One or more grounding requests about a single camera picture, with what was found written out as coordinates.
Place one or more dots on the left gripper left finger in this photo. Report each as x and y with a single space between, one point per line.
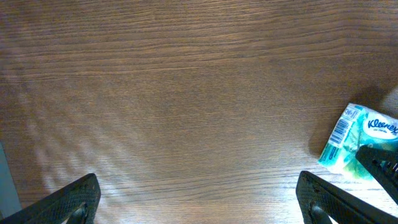
75 203

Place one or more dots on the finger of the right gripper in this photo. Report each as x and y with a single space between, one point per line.
382 165

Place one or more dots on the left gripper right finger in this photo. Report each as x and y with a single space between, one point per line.
322 202

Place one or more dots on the teal tissue pack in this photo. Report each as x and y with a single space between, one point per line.
357 126

